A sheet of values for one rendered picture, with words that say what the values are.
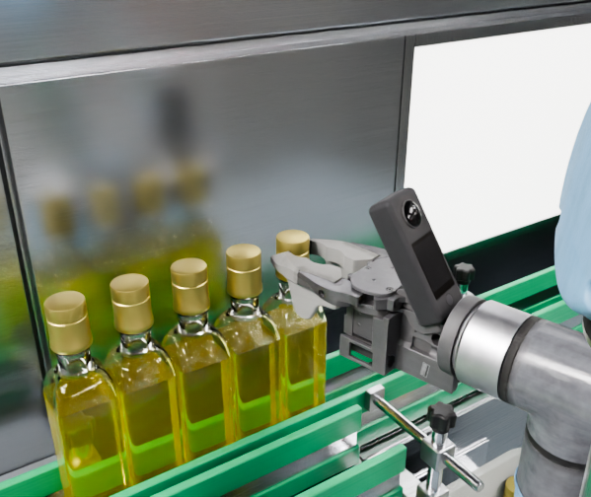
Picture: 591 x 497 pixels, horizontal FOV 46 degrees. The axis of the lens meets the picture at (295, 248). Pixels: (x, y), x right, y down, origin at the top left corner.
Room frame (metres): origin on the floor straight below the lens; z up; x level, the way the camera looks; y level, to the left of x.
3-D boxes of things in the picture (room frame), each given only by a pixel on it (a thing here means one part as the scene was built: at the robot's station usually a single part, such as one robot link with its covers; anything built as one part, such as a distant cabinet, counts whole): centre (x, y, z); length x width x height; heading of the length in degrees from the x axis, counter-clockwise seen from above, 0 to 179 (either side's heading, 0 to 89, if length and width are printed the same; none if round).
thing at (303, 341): (0.63, 0.00, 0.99); 0.06 x 0.06 x 0.21; 34
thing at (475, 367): (0.48, -0.17, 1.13); 0.08 x 0.05 x 0.08; 139
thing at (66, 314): (0.50, 0.19, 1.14); 0.04 x 0.04 x 0.04
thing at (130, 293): (0.53, 0.15, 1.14); 0.04 x 0.04 x 0.04
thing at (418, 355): (0.53, -0.11, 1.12); 0.12 x 0.08 x 0.09; 49
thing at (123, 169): (0.86, -0.11, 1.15); 0.90 x 0.03 x 0.34; 123
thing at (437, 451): (0.56, -0.13, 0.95); 0.17 x 0.03 x 0.12; 33
